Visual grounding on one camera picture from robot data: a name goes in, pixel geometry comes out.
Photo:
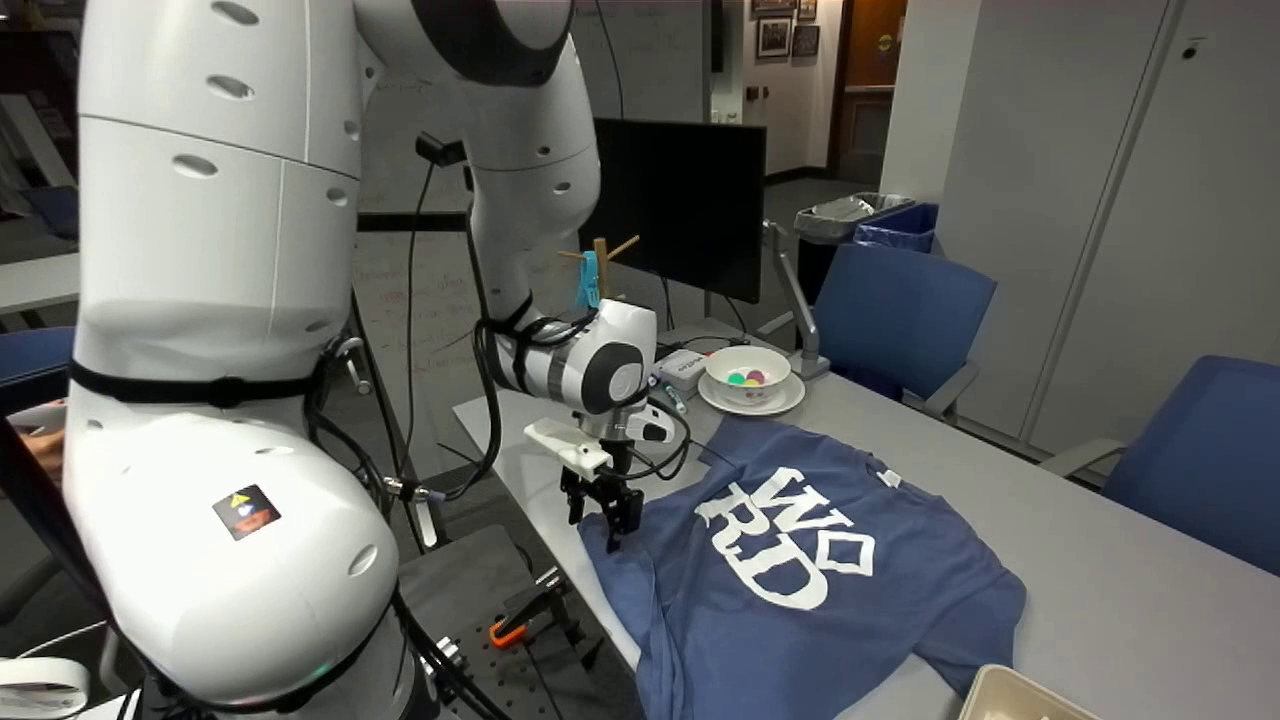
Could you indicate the orange black clamp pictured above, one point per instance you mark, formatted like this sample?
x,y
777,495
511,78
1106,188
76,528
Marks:
x,y
524,613

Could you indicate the blue office chair near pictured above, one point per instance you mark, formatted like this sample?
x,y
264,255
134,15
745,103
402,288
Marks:
x,y
1207,461

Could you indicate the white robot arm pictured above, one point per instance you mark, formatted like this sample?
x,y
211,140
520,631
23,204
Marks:
x,y
216,211

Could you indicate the blue t-shirt white print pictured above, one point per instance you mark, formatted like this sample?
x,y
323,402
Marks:
x,y
792,577

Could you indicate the grey trash bin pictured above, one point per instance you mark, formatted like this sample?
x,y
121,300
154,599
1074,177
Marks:
x,y
856,217

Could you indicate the black computer monitor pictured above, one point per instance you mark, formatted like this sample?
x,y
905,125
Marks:
x,y
685,203

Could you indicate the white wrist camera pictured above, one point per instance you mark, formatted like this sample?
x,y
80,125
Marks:
x,y
569,444

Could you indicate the white plate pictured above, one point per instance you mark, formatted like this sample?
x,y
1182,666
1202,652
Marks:
x,y
745,402

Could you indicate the blue office chair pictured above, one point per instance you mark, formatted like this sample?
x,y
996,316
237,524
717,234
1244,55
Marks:
x,y
1207,461
901,322

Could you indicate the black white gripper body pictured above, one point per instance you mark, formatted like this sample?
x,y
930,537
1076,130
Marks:
x,y
622,437

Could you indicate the blue office chair far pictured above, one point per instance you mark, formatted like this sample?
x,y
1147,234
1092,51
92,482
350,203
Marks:
x,y
901,322

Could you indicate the white bowl with toys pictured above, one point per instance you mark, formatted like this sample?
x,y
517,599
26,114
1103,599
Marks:
x,y
749,366

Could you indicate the beige plastic tray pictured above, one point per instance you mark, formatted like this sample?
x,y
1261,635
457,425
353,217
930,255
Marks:
x,y
1003,695

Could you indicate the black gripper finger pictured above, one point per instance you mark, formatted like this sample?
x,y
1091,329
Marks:
x,y
616,535
572,501

